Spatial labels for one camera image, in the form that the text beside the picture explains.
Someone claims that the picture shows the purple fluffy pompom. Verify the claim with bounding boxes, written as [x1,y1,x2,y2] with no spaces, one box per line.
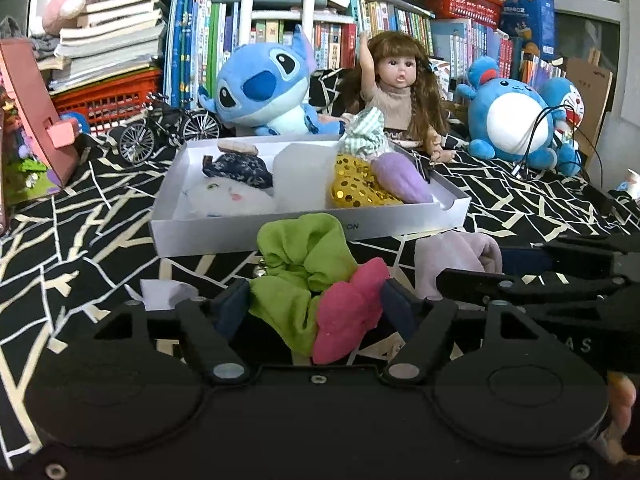
[371,153,433,204]

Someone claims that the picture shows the white shelf frame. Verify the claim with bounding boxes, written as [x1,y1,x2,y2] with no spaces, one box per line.
[238,0,356,46]

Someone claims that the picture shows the pink plush on books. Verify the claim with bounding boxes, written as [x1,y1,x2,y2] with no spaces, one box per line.
[42,0,96,37]

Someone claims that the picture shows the blue Stitch plush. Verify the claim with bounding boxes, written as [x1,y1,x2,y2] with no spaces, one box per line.
[198,26,345,136]

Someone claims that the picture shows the green checkered cloth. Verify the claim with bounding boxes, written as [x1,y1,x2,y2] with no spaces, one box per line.
[337,106,392,162]

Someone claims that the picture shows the stack of books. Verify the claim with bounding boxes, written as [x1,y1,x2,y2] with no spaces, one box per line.
[49,0,167,94]

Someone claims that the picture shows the pink cloth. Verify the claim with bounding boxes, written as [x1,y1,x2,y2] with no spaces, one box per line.
[414,231,503,300]

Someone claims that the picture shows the person's hand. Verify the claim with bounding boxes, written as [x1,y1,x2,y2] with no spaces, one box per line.
[593,372,639,465]

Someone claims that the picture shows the blue round plush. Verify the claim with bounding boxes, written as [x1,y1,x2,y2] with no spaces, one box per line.
[456,56,582,177]

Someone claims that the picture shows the row of upright books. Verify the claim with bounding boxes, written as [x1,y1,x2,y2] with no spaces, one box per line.
[164,0,565,108]

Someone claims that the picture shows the white cardboard box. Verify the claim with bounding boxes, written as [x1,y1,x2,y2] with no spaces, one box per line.
[149,140,471,258]

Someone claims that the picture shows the brown hair doll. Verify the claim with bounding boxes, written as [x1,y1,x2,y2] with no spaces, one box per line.
[320,32,456,164]

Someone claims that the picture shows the black model bicycle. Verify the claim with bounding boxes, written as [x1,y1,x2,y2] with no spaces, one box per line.
[116,92,220,166]

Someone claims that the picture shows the gold sequin bow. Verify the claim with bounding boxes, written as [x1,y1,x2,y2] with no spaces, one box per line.
[330,154,402,208]

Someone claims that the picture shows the navy floral pouch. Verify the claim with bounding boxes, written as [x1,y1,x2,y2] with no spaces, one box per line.
[202,152,273,188]

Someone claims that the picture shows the black cable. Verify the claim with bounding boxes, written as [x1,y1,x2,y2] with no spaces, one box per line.
[512,104,606,183]

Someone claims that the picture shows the pink wooden house model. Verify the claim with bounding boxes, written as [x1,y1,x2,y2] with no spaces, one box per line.
[1,39,79,206]

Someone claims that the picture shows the Doraemon plush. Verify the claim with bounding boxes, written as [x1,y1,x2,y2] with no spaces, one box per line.
[538,77,585,132]

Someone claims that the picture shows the white plush toy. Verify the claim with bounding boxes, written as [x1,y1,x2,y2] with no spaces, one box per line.
[182,177,277,218]

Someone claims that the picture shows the green pink scrunchie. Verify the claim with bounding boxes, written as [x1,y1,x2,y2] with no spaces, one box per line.
[250,212,390,365]

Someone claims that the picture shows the red plastic basket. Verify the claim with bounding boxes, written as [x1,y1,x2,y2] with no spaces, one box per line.
[51,68,162,133]

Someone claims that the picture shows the black patterned cloth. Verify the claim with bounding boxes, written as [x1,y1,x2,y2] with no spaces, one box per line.
[1,136,639,470]

